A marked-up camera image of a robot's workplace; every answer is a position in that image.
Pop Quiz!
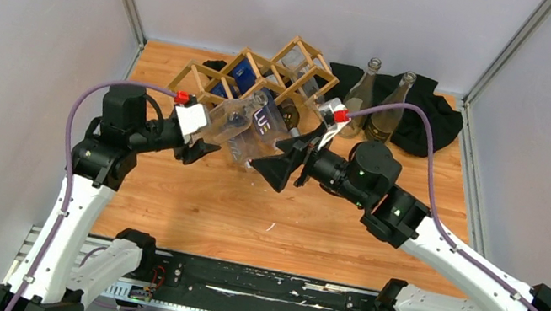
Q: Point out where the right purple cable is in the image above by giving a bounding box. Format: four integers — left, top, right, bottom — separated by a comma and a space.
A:
297, 89, 551, 311

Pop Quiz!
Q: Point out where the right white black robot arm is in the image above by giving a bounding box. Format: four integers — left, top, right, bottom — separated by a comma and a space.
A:
251, 127, 551, 311

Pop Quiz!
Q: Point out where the dark bottle grey cap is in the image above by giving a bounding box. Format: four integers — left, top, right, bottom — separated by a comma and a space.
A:
277, 99, 313, 137

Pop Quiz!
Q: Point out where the wooden lattice wine rack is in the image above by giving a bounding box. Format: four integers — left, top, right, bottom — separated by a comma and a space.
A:
167, 36, 330, 106

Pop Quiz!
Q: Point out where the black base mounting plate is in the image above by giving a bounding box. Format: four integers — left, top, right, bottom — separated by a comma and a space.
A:
94, 239, 435, 311

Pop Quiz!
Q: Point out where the clear square bottle silver cap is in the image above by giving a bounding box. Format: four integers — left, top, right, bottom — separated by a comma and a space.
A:
197, 90, 269, 146

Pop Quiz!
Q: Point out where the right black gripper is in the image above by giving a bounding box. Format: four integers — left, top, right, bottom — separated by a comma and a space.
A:
246, 112, 380, 210

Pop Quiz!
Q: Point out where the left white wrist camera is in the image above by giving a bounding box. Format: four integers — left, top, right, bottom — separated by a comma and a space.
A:
174, 103, 211, 143

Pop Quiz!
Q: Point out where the clear bottle gold black label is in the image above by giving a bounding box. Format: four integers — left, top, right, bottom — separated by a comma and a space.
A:
339, 57, 382, 138

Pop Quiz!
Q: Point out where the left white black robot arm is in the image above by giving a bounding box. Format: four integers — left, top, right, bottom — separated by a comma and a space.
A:
0, 80, 218, 311

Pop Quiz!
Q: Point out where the blue bottle silver cap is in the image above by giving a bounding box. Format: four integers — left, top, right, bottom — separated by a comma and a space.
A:
204, 59, 256, 98

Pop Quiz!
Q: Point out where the clear bottle white label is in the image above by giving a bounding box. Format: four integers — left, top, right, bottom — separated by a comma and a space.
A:
364, 71, 417, 143

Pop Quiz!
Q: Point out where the black cloth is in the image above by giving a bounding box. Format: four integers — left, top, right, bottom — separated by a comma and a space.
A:
192, 36, 472, 165

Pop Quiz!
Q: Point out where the blue BLU labelled bottle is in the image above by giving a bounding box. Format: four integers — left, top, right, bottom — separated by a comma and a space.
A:
227, 97, 291, 170

